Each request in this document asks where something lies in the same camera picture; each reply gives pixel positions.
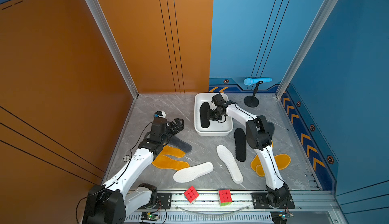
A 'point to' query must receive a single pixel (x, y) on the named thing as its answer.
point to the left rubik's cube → (191, 194)
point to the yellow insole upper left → (172, 151)
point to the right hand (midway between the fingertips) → (208, 117)
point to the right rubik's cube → (225, 197)
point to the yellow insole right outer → (282, 161)
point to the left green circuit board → (147, 216)
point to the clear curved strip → (212, 214)
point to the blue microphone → (249, 81)
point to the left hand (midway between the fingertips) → (179, 121)
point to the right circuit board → (280, 217)
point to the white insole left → (189, 173)
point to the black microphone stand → (251, 101)
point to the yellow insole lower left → (164, 161)
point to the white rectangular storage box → (215, 128)
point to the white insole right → (235, 171)
